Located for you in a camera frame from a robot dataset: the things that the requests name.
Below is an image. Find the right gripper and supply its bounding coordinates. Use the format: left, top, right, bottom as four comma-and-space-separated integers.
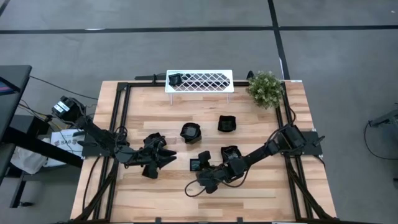
196, 161, 242, 194

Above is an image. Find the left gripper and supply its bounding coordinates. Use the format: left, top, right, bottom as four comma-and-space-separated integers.
115, 145, 177, 171

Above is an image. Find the black mounting bar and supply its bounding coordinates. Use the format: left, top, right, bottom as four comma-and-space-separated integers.
134, 73, 167, 82

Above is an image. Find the white lattice shelf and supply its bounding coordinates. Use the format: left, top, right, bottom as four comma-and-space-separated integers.
165, 69, 235, 105

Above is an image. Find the white printed cardboard box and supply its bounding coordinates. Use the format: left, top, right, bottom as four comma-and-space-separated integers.
49, 129, 86, 160

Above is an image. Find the green artificial potted plant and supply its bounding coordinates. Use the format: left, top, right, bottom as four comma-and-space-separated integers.
246, 70, 286, 110

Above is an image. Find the white plastic bag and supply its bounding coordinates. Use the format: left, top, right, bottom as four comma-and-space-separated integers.
11, 146, 52, 175

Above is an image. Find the black equipment box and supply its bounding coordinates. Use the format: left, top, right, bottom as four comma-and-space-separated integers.
11, 114, 50, 138

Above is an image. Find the black desk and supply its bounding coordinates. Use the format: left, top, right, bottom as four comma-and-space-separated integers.
0, 64, 84, 209

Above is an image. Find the glowing display screen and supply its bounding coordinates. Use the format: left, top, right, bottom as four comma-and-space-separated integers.
0, 76, 16, 96

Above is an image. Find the black floor stand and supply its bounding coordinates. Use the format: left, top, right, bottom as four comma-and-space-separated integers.
368, 107, 398, 129

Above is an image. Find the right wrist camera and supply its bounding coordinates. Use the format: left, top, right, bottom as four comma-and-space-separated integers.
198, 151, 212, 166

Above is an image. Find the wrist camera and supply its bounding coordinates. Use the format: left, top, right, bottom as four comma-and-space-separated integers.
151, 133, 165, 149
198, 151, 212, 166

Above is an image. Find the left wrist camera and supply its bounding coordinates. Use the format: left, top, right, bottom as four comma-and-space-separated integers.
151, 133, 165, 149

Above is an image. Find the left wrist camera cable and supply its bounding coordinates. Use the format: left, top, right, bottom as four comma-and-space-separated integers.
113, 125, 147, 156

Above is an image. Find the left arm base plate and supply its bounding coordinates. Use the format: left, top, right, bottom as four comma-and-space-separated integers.
81, 132, 127, 158

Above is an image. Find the black aluminium table frame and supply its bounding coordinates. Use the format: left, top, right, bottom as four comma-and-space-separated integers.
70, 81, 338, 224

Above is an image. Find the right arm power cable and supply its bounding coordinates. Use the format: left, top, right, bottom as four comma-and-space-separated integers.
285, 105, 298, 125

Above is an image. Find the arm power cable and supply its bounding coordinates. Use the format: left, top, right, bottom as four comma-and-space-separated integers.
285, 105, 298, 125
29, 75, 99, 101

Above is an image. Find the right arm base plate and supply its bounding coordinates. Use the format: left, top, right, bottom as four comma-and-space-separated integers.
277, 129, 326, 156

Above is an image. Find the left arm power cable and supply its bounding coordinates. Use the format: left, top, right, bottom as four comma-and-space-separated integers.
29, 75, 99, 101

